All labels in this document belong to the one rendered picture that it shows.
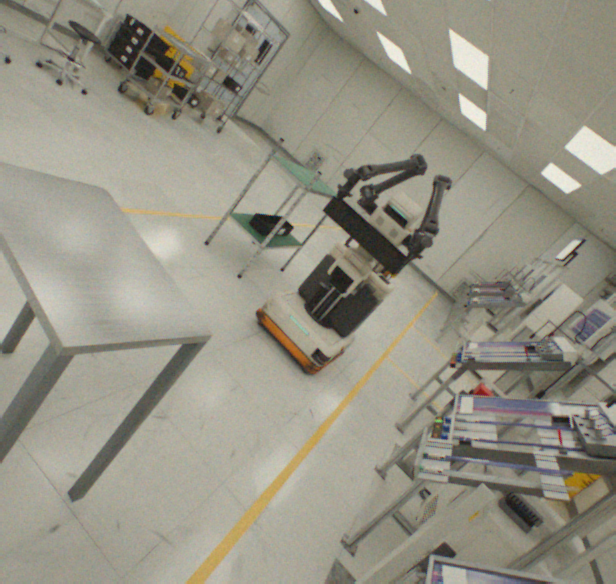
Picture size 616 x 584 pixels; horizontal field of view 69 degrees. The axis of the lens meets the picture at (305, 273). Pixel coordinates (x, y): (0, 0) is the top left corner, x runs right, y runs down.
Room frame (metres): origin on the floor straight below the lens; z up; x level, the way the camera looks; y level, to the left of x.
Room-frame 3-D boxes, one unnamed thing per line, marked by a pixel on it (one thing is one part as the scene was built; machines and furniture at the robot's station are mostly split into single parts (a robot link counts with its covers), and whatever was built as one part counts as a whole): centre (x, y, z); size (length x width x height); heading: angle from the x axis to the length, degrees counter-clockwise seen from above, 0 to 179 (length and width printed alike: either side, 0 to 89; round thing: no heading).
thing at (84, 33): (4.55, 3.30, 0.28); 0.54 x 0.52 x 0.57; 99
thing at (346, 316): (3.35, -0.31, 0.59); 0.55 x 0.34 x 0.83; 75
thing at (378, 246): (2.70, -0.13, 1.07); 0.57 x 0.17 x 0.11; 75
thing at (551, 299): (6.62, -2.76, 0.95); 1.36 x 0.82 x 1.90; 76
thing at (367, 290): (3.09, -0.30, 0.68); 0.28 x 0.27 x 0.25; 75
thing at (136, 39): (6.67, 4.03, 0.38); 0.65 x 0.46 x 0.75; 79
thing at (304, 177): (3.97, 0.51, 0.55); 0.91 x 0.46 x 1.10; 166
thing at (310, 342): (3.26, -0.28, 0.16); 0.67 x 0.64 x 0.25; 165
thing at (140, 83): (6.07, 3.15, 0.50); 0.90 x 0.54 x 1.00; 1
